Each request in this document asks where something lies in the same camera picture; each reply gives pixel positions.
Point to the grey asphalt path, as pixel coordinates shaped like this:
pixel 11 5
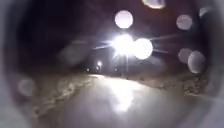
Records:
pixel 113 110

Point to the street lamp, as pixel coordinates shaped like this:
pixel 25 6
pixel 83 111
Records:
pixel 124 45
pixel 99 63

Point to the brown dirt verge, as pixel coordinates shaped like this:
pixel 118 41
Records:
pixel 173 81
pixel 56 88

